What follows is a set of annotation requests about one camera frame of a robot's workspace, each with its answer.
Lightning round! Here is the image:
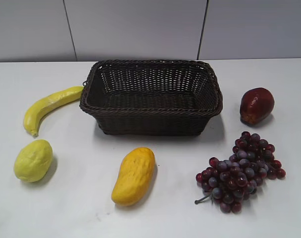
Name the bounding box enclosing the purple grape bunch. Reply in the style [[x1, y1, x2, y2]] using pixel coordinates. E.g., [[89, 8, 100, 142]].
[[194, 131, 286, 214]]

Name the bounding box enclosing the dark red fruit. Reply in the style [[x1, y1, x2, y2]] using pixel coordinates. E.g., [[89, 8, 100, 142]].
[[240, 87, 275, 125]]

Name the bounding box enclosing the yellow green lemon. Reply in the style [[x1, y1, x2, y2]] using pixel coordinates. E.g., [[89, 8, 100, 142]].
[[13, 139, 53, 182]]

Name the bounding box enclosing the yellow banana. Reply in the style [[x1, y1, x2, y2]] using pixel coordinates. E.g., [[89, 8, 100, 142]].
[[23, 86, 84, 137]]

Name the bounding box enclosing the orange yellow mango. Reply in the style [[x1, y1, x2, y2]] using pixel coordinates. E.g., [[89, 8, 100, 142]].
[[111, 147, 155, 206]]

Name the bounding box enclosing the dark woven basket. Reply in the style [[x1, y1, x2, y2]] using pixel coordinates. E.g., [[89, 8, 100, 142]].
[[80, 59, 223, 136]]

